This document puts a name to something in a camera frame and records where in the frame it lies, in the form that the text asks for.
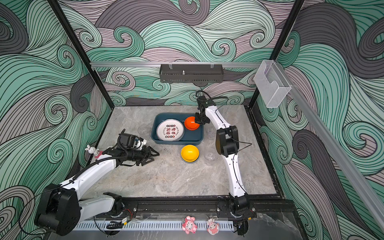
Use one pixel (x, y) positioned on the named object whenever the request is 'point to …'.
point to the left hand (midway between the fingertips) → (157, 155)
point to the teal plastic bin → (190, 137)
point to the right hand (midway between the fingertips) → (200, 121)
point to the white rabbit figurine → (92, 150)
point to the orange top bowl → (190, 123)
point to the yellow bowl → (190, 153)
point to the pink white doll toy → (213, 228)
